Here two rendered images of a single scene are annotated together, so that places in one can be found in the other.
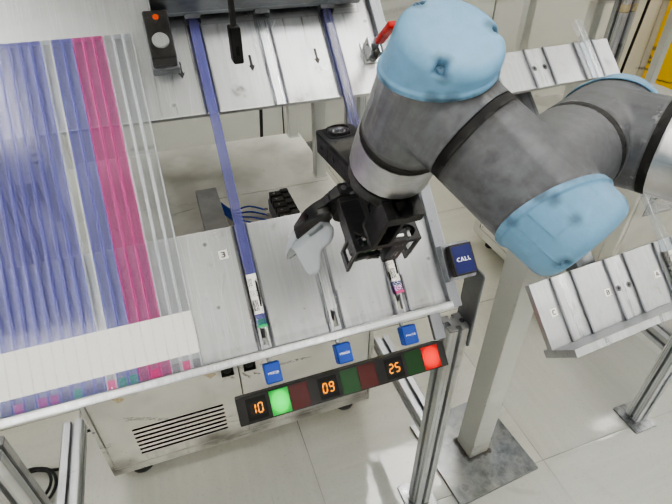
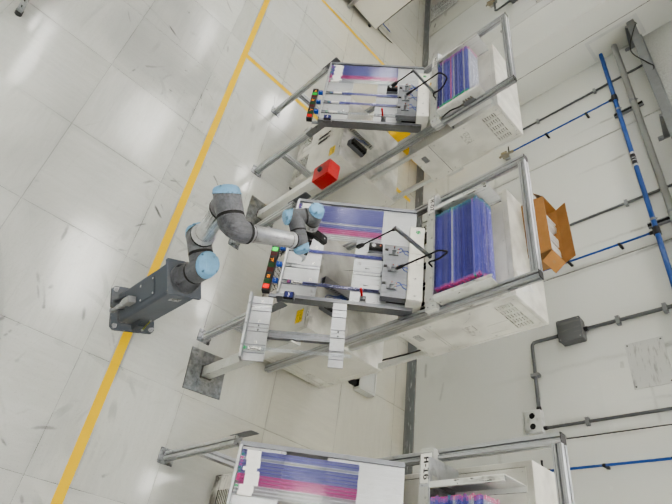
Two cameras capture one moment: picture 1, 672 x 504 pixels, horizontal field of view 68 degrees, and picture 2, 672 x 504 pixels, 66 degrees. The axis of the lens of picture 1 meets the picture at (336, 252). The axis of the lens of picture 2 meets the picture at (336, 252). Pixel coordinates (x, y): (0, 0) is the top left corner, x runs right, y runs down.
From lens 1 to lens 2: 2.44 m
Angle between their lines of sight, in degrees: 54
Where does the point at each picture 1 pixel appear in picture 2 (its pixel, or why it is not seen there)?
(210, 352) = not seen: hidden behind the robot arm
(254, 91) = (358, 267)
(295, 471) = (238, 311)
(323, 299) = (295, 263)
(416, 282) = (288, 287)
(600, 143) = (296, 221)
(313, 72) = (360, 283)
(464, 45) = (314, 207)
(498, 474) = (191, 369)
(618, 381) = (182, 474)
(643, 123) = (297, 232)
